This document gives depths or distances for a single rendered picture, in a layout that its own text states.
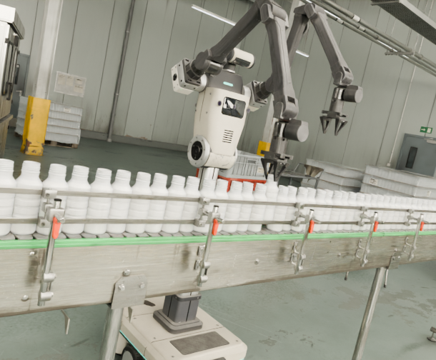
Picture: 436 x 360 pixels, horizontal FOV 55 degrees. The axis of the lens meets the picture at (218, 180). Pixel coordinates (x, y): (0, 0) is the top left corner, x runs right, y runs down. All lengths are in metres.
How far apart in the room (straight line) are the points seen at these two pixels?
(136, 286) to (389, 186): 6.91
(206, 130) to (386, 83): 11.05
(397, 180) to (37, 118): 6.69
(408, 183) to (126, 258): 6.85
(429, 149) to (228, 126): 10.13
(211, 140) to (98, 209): 1.02
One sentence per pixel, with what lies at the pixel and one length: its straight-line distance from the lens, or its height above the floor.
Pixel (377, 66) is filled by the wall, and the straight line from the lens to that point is 13.16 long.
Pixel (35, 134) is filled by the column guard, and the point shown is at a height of 0.40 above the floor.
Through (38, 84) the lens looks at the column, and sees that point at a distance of 8.94.
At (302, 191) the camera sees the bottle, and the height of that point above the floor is 1.15.
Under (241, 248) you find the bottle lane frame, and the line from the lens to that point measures 1.39.
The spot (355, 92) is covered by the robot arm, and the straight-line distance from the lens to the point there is 1.88.
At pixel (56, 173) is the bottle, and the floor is 1.15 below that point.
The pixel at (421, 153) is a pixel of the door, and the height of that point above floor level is 1.66.
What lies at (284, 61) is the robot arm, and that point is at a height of 1.60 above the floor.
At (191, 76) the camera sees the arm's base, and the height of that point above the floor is 1.52.
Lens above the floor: 1.34
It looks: 8 degrees down
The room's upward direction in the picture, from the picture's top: 12 degrees clockwise
